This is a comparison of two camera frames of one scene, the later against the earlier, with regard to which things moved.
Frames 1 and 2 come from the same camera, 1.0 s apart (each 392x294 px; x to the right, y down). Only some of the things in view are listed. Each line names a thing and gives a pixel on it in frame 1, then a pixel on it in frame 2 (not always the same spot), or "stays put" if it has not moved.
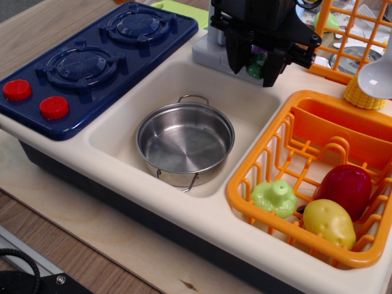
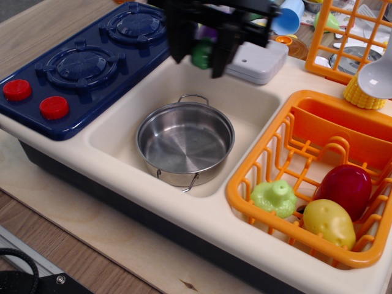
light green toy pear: (332, 21) stays put
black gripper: (275, 23) -> (234, 21)
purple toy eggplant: (255, 65) -> (202, 48)
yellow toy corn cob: (354, 94) stays put
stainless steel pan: (183, 141) stays put
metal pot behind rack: (351, 65) stays put
